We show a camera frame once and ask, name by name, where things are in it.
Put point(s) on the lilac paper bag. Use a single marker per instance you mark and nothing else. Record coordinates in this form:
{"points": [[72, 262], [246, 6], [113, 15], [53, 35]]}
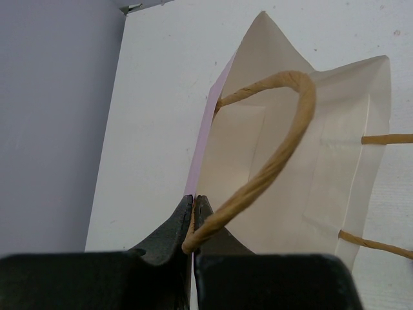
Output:
{"points": [[327, 183]]}

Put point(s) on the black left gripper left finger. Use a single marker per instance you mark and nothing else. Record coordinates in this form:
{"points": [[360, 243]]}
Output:
{"points": [[154, 274]]}

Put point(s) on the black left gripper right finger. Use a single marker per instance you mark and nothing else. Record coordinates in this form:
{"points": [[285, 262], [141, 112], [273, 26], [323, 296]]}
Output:
{"points": [[230, 276]]}

